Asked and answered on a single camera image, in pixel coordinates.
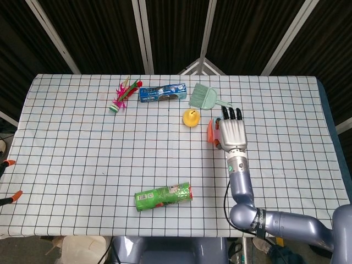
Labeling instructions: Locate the dark blue trouser leg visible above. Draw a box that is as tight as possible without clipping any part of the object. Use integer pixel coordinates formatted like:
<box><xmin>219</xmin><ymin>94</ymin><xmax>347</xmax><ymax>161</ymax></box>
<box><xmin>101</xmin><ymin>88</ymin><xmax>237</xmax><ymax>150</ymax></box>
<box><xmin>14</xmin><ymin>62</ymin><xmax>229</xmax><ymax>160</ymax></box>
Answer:
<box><xmin>268</xmin><ymin>243</ymin><xmax>303</xmax><ymax>264</ymax></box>

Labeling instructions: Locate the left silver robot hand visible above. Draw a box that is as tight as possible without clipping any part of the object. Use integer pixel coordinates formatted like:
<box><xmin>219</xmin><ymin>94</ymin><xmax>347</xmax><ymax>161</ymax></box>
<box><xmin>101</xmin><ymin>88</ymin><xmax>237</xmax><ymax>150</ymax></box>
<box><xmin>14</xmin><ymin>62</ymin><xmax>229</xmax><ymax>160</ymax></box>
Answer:
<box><xmin>0</xmin><ymin>159</ymin><xmax>23</xmax><ymax>207</ymax></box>

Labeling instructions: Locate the black printed arm strap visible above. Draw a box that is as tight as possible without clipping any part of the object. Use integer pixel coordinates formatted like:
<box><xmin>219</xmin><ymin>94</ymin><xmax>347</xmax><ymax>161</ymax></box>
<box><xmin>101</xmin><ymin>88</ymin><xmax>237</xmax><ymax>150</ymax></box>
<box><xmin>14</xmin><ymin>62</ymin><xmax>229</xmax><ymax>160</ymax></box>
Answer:
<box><xmin>249</xmin><ymin>208</ymin><xmax>267</xmax><ymax>239</ymax></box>

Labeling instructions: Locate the large orange foam block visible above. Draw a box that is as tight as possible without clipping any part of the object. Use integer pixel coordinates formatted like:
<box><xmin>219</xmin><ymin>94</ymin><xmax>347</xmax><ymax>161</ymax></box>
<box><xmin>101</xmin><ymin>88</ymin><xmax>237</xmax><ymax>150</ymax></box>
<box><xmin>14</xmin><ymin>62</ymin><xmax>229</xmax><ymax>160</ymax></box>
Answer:
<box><xmin>207</xmin><ymin>120</ymin><xmax>221</xmax><ymax>144</ymax></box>

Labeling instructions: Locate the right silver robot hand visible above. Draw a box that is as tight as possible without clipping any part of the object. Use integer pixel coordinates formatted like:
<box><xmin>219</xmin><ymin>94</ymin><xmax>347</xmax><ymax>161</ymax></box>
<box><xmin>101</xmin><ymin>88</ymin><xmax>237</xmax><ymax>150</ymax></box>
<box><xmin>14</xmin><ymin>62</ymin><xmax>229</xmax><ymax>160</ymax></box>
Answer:
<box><xmin>213</xmin><ymin>106</ymin><xmax>248</xmax><ymax>152</ymax></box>

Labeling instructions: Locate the white checkered tablecloth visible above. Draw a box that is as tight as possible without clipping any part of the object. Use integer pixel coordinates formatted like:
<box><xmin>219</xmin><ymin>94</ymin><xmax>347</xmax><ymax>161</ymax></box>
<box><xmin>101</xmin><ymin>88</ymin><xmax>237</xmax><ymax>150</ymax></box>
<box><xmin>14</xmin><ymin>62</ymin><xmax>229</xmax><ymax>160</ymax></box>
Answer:
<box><xmin>0</xmin><ymin>73</ymin><xmax>348</xmax><ymax>239</ymax></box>

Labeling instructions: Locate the pink feather shuttlecock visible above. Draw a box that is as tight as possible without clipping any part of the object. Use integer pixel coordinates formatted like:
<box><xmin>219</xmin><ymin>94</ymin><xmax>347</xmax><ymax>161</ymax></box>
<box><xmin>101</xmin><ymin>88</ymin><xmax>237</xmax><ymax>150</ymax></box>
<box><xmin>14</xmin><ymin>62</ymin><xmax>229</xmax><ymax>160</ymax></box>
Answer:
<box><xmin>108</xmin><ymin>77</ymin><xmax>143</xmax><ymax>113</ymax></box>

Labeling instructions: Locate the dark folding screen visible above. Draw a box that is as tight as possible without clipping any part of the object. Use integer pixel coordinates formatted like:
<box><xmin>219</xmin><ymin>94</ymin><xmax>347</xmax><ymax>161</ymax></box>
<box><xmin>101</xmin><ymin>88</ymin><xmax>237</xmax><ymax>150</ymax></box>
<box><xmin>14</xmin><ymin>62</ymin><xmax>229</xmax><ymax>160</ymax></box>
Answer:
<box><xmin>0</xmin><ymin>0</ymin><xmax>352</xmax><ymax>135</ymax></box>

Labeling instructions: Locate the green chips can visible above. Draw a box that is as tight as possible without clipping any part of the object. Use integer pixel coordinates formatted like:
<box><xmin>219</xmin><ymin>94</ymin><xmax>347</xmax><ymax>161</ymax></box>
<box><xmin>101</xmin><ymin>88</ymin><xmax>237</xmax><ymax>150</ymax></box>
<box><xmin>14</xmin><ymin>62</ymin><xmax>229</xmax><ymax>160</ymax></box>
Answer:
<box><xmin>134</xmin><ymin>181</ymin><xmax>194</xmax><ymax>212</ymax></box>

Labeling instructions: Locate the blue cookie box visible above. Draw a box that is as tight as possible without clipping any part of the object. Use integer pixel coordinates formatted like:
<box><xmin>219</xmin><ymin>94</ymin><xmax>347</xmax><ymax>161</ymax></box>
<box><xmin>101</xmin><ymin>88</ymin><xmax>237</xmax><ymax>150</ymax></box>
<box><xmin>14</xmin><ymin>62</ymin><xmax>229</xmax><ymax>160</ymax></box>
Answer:
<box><xmin>139</xmin><ymin>84</ymin><xmax>189</xmax><ymax>103</ymax></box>

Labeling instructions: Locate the white shoe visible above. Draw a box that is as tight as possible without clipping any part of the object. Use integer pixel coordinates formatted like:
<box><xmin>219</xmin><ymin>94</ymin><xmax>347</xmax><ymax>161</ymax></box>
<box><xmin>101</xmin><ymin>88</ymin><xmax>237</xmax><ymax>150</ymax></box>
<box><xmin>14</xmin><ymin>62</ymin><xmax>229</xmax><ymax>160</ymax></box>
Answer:
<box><xmin>252</xmin><ymin>236</ymin><xmax>273</xmax><ymax>254</ymax></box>

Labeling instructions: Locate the grey-blue robot torso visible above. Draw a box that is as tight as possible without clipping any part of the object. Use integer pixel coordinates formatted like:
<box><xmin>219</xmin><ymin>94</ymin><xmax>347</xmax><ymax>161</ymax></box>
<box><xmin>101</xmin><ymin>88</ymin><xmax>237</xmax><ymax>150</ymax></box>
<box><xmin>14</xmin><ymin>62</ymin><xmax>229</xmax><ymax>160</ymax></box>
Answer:
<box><xmin>111</xmin><ymin>236</ymin><xmax>229</xmax><ymax>264</ymax></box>

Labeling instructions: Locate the mint green hand brush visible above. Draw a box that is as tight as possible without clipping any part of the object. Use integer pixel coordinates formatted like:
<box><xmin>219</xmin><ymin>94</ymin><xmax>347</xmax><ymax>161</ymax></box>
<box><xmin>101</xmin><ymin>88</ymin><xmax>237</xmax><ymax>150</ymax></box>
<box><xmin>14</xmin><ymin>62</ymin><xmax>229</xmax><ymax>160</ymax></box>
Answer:
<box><xmin>188</xmin><ymin>82</ymin><xmax>233</xmax><ymax>111</ymax></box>

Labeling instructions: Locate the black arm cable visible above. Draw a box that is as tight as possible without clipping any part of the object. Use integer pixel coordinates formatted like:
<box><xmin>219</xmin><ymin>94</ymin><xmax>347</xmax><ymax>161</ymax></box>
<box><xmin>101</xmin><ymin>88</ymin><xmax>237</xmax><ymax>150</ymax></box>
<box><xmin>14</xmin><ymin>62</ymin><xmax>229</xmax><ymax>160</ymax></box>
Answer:
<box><xmin>223</xmin><ymin>180</ymin><xmax>233</xmax><ymax>224</ymax></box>

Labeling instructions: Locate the yellow toy pear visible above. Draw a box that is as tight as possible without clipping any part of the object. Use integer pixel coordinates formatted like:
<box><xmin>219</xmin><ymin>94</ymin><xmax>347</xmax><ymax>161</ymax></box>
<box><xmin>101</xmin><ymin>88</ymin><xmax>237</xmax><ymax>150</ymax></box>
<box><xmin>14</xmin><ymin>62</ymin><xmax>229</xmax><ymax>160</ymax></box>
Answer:
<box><xmin>183</xmin><ymin>108</ymin><xmax>202</xmax><ymax>128</ymax></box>

